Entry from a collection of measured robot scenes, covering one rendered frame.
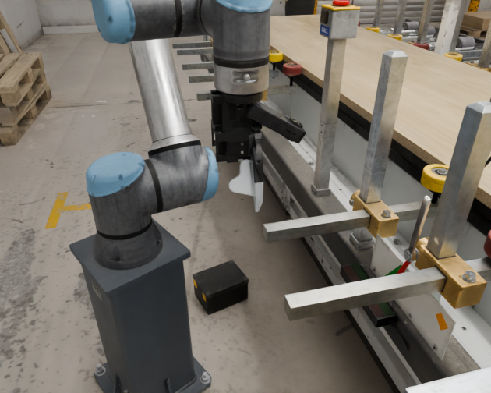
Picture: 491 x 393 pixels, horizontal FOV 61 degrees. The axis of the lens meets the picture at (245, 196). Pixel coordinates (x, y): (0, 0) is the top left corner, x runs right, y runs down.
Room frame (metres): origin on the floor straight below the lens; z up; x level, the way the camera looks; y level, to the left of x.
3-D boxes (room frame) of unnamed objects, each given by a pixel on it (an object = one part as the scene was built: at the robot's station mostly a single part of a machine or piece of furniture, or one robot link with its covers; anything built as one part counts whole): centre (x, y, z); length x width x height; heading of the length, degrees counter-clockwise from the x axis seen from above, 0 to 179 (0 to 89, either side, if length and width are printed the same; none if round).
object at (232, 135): (0.69, 0.01, 1.08); 0.09 x 0.08 x 0.12; 100
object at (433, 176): (0.83, -0.45, 0.85); 0.08 x 0.08 x 0.11
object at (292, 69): (1.80, -0.20, 0.85); 0.08 x 0.08 x 0.11
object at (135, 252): (0.94, 0.33, 0.65); 0.19 x 0.19 x 0.10
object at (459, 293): (0.57, -0.36, 0.85); 0.14 x 0.06 x 0.05; 14
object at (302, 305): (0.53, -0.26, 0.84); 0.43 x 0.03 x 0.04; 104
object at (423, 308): (0.62, -0.32, 0.75); 0.26 x 0.01 x 0.10; 14
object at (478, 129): (0.59, -0.35, 0.91); 0.04 x 0.04 x 0.48; 14
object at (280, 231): (0.78, -0.25, 0.81); 0.44 x 0.03 x 0.04; 104
